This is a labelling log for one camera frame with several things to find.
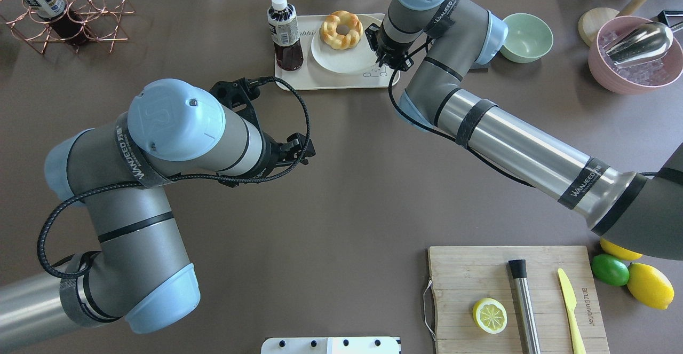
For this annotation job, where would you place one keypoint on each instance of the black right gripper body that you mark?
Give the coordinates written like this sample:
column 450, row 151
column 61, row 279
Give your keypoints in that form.
column 390, row 51

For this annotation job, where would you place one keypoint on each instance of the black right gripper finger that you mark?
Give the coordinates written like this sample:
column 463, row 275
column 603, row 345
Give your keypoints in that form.
column 381, row 58
column 373, row 34

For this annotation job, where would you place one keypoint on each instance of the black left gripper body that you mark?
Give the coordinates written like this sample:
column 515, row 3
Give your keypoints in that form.
column 272, row 154

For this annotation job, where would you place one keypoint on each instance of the white shallow bowl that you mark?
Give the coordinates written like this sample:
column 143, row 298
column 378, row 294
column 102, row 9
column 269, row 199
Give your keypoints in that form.
column 352, row 61

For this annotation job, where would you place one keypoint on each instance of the twisted ring donut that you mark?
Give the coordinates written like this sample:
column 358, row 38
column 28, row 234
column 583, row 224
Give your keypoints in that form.
column 337, row 41

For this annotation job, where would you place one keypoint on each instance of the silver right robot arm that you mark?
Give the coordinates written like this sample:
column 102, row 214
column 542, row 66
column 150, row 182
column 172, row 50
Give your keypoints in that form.
column 629, row 209

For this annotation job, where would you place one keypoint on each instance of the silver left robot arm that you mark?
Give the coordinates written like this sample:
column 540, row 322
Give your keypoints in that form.
column 141, row 272

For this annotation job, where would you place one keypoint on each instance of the cream rabbit tray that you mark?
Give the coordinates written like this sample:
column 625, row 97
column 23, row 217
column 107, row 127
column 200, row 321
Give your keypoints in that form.
column 312, row 76

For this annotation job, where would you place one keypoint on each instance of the dark tea bottle on tray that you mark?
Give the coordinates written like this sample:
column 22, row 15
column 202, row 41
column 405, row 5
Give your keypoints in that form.
column 282, row 20

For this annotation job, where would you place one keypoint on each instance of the mint green bowl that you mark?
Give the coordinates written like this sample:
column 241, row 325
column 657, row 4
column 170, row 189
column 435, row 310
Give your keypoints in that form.
column 529, row 38

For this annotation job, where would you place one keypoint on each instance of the round wooden coaster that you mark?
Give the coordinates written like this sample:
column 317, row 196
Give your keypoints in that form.
column 592, row 20

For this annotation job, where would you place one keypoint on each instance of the wooden cutting board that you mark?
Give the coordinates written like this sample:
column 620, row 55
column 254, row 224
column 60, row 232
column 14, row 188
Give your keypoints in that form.
column 462, row 275

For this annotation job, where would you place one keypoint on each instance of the halved lemon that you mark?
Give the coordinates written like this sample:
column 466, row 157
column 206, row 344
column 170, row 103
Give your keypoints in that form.
column 490, row 315

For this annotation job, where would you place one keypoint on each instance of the steel ice scoop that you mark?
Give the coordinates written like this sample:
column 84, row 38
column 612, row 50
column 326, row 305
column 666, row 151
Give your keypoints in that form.
column 647, row 42

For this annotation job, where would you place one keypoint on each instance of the pink ice bucket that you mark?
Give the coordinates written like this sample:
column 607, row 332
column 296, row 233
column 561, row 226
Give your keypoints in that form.
column 606, row 75

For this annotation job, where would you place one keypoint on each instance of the yellow lemon upper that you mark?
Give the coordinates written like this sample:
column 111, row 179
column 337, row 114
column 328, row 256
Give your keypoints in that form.
column 618, row 251

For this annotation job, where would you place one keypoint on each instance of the yellow lemon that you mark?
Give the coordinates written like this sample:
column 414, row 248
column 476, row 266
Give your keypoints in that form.
column 649, row 286
column 618, row 251

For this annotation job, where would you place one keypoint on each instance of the yellow plastic knife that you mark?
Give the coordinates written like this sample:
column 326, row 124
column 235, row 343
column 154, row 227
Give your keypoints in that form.
column 570, row 301

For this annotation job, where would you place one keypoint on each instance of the green lime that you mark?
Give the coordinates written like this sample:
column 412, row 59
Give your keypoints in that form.
column 609, row 269

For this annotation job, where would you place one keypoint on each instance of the yellow lemon lower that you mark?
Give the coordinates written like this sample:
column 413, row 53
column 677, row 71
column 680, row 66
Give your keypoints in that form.
column 649, row 286

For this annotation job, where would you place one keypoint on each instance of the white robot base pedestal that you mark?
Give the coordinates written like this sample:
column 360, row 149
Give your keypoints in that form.
column 338, row 344

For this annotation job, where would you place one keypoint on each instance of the copper wire bottle rack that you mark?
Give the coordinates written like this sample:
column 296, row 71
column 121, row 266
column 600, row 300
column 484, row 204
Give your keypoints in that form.
column 101, row 23

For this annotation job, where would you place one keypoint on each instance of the bottle in wire rack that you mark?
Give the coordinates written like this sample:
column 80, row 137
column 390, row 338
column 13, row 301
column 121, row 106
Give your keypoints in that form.
column 63, row 21

